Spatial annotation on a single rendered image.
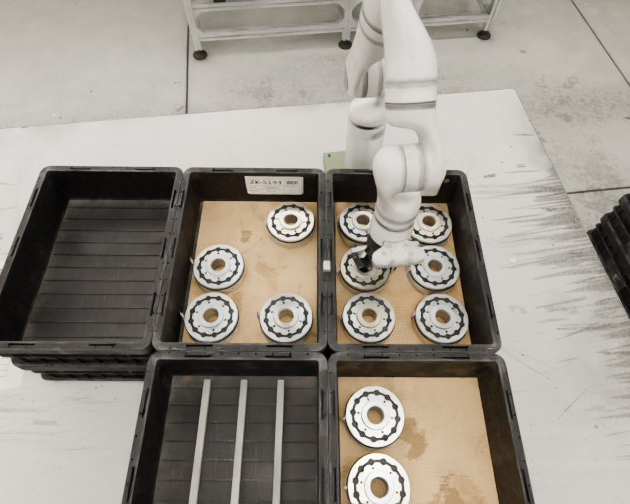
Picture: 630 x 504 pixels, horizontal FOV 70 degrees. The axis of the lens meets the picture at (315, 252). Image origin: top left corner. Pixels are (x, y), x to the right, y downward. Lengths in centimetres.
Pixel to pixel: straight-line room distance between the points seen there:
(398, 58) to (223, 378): 62
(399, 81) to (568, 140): 207
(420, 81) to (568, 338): 74
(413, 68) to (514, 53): 244
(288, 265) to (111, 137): 73
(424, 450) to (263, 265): 47
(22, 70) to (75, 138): 163
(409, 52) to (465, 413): 61
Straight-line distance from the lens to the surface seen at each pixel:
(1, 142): 160
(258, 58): 279
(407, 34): 64
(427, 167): 66
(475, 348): 83
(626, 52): 338
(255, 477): 85
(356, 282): 91
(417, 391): 89
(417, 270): 95
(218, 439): 87
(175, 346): 82
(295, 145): 133
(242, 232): 101
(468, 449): 90
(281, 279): 95
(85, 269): 106
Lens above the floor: 168
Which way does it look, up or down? 60 degrees down
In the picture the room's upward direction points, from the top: 1 degrees clockwise
